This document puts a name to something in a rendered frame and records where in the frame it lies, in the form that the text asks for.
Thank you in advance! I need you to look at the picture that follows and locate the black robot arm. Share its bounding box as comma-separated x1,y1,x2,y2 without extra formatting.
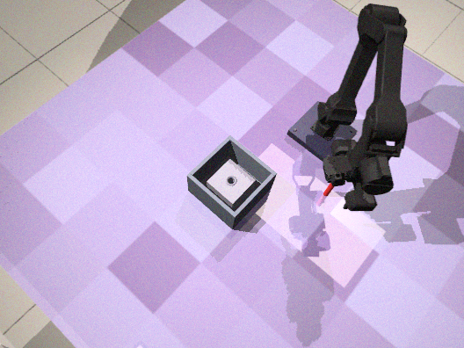
311,4,408,195

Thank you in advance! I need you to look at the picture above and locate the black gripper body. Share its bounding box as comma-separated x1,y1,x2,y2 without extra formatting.
330,140,377,212

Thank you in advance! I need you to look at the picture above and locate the red peg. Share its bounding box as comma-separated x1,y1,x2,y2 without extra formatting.
323,183,334,196

